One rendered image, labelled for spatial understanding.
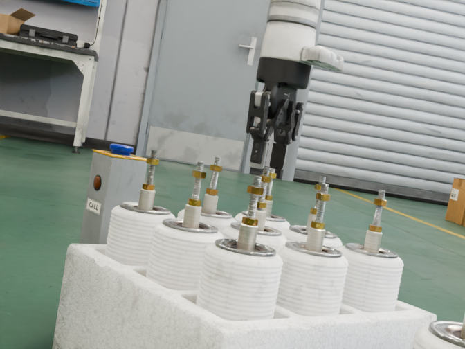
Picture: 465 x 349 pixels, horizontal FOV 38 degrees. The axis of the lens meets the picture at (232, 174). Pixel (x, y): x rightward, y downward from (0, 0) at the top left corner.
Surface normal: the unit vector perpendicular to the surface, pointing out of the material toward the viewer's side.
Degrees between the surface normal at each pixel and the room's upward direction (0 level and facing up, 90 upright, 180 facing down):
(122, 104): 90
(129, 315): 90
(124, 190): 90
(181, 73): 90
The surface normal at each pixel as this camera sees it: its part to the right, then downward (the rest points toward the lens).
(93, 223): -0.77, -0.09
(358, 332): 0.62, 0.16
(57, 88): 0.16, 0.10
